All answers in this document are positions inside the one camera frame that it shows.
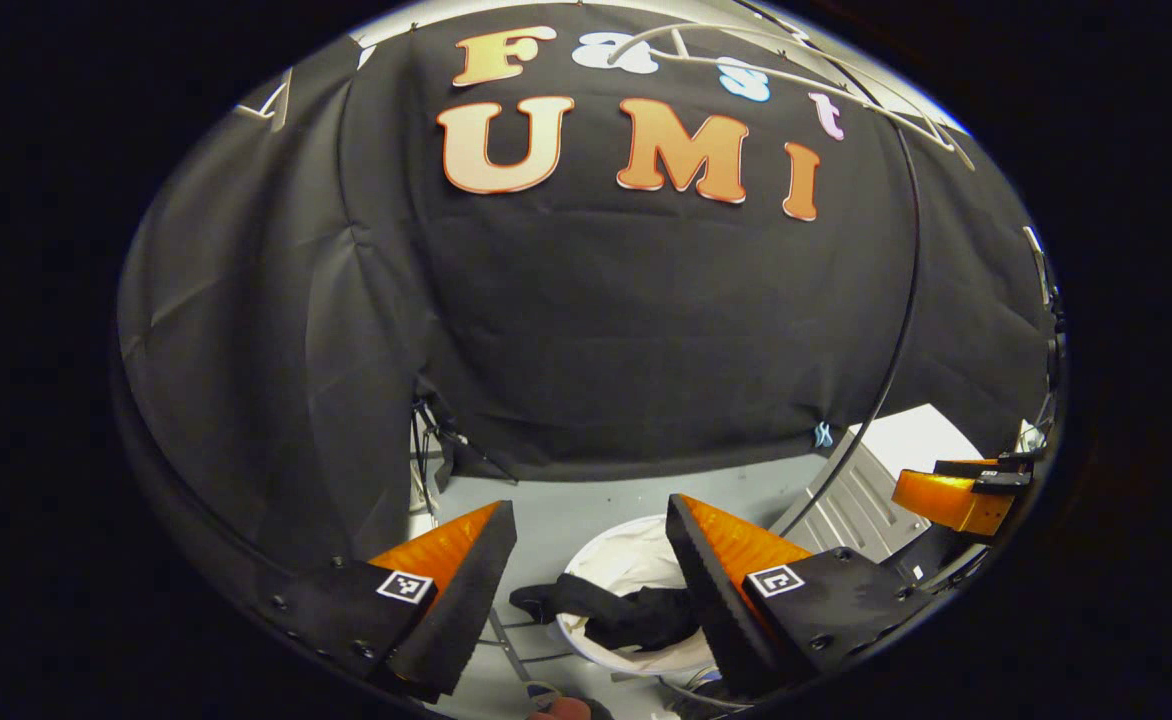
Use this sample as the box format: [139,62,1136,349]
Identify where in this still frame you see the white board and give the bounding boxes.
[861,405,982,476]

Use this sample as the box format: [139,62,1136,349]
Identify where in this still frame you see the black knit jacket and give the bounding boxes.
[509,573,707,653]

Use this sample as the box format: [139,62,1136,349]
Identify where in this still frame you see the black backdrop cloth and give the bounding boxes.
[116,0,1057,591]

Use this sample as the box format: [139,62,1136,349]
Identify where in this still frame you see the grey ribbed metal panel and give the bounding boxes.
[771,430,902,566]

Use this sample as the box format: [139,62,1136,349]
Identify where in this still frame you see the black stand legs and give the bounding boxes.
[408,395,522,521]

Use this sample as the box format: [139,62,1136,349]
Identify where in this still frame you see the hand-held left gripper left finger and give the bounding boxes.
[261,500,519,704]

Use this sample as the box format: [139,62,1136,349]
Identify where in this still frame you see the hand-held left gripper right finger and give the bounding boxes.
[666,493,937,701]

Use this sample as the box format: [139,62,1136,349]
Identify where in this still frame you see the white laundry hamper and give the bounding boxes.
[551,515,737,686]

